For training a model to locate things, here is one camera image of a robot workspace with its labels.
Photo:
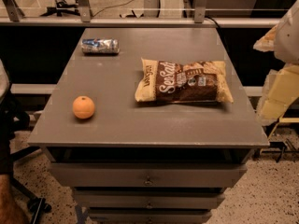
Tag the brown sea salt chip bag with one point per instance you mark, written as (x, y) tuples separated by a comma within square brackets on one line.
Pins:
[(183, 83)]

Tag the black chair at left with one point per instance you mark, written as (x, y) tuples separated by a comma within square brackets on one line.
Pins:
[(20, 121)]

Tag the middle grey drawer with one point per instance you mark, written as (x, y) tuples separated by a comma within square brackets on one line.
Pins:
[(148, 199)]

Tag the grey drawer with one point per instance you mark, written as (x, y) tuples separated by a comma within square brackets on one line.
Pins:
[(149, 216), (148, 199), (148, 175)]

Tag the top grey drawer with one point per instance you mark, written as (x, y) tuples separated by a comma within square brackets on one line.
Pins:
[(148, 175)]

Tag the grey drawer cabinet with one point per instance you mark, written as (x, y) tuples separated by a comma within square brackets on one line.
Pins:
[(122, 130)]

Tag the silver blue redbull can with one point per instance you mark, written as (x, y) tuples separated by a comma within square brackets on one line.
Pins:
[(100, 46)]

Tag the bottom grey drawer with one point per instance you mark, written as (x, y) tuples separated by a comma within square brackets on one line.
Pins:
[(149, 216)]

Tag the orange fruit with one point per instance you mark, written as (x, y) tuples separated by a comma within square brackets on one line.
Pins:
[(83, 107)]

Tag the metal railing frame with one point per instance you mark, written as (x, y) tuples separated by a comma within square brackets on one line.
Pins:
[(15, 16)]

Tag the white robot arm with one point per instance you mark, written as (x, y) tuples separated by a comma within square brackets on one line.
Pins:
[(280, 88)]

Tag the yellow metal stand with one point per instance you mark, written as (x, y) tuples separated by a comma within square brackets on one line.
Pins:
[(280, 143)]

